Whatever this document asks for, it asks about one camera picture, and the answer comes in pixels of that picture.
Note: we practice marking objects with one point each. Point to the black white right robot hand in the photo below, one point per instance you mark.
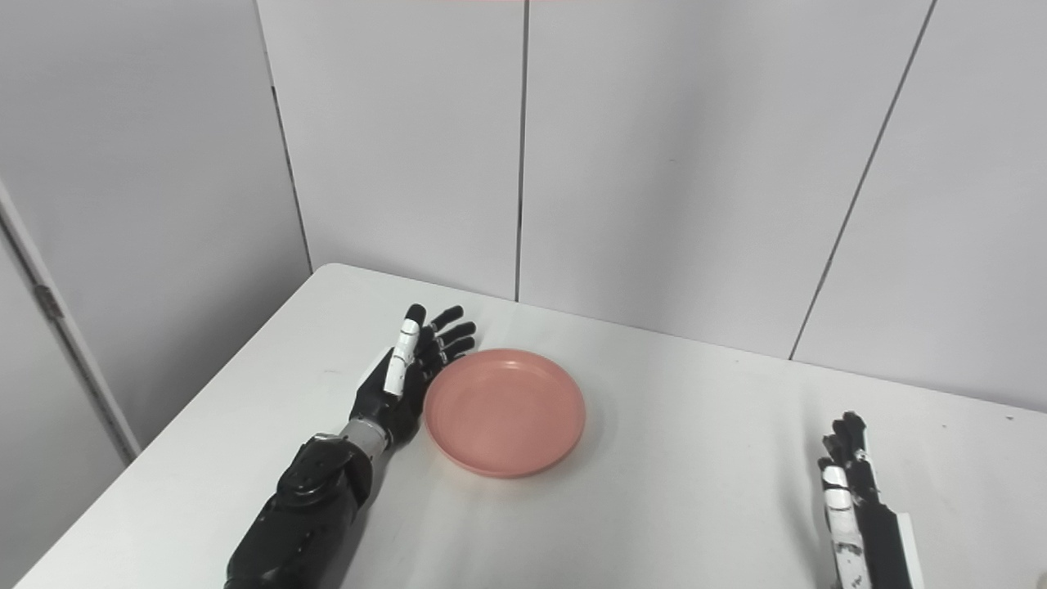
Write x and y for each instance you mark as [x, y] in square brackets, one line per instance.
[883, 548]

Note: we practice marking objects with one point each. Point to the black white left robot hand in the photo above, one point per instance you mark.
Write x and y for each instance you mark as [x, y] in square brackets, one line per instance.
[384, 401]

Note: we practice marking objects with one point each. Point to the pink round plate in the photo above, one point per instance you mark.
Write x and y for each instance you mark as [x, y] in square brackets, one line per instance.
[505, 413]

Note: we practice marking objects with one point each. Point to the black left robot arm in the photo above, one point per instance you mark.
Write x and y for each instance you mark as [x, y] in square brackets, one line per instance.
[307, 515]

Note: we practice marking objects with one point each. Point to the grey wall panel hinge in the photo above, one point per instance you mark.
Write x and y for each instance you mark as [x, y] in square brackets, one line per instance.
[49, 303]

